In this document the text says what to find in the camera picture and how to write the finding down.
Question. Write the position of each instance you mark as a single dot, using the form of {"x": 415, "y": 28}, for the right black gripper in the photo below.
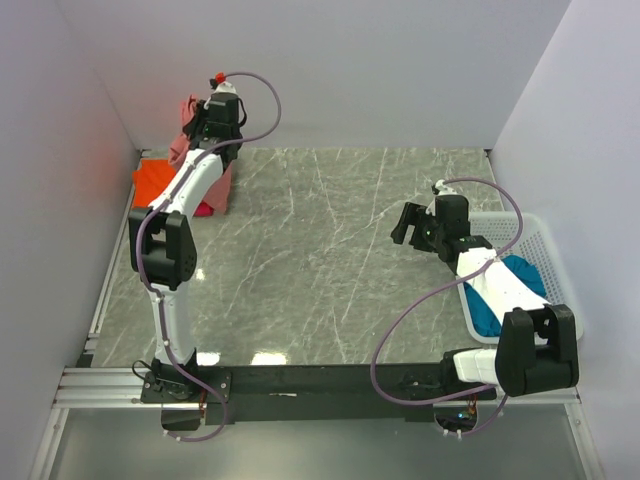
{"x": 415, "y": 215}

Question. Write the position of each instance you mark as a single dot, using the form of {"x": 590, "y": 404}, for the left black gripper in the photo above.
{"x": 200, "y": 112}

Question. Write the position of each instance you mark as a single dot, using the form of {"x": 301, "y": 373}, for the salmon pink t shirt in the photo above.
{"x": 218, "y": 194}

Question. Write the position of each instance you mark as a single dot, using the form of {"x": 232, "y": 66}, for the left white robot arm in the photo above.
{"x": 161, "y": 240}

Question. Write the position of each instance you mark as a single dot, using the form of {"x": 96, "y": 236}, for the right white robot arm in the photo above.
{"x": 537, "y": 344}

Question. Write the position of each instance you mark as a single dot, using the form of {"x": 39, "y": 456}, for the folded orange t shirt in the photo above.
{"x": 150, "y": 180}

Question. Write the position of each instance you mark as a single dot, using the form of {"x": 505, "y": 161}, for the folded magenta t shirt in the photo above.
{"x": 204, "y": 210}

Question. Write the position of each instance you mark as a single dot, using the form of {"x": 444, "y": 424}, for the white plastic basket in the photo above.
{"x": 528, "y": 238}

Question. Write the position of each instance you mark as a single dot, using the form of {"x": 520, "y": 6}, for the blue t shirt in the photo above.
{"x": 484, "y": 321}

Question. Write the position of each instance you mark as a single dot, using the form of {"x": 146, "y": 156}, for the black base beam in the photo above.
{"x": 303, "y": 393}

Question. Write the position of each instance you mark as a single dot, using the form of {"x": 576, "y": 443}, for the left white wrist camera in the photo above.
{"x": 224, "y": 86}

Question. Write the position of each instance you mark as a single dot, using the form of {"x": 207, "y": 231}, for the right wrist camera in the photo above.
{"x": 440, "y": 188}

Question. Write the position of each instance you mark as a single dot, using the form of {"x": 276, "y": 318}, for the aluminium rail frame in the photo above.
{"x": 98, "y": 428}

